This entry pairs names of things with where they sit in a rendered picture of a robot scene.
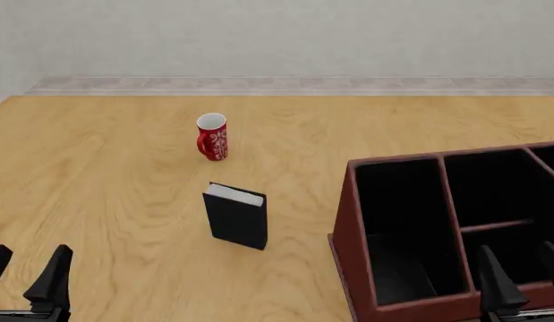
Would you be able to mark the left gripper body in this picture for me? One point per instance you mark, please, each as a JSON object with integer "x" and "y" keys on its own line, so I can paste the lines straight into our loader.
{"x": 30, "y": 316}

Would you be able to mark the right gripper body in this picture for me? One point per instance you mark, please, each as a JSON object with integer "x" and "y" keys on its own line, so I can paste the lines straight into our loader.
{"x": 522, "y": 316}

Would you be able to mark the red-brown desk caddy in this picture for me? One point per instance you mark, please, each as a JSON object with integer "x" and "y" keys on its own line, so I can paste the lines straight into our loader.
{"x": 406, "y": 234}

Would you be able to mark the black book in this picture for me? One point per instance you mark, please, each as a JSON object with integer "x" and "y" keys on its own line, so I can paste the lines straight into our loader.
{"x": 238, "y": 223}

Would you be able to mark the red patterned mug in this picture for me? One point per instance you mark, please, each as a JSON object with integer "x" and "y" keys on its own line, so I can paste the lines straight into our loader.
{"x": 218, "y": 141}

